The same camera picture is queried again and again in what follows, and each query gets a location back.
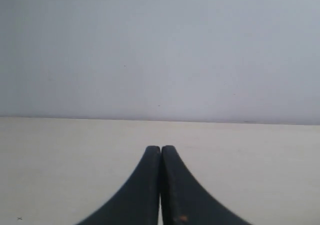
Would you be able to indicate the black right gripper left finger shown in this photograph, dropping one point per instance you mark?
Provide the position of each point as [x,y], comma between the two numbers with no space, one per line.
[137,201]

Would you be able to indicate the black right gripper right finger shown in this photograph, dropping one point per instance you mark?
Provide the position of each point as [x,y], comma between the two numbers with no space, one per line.
[183,199]

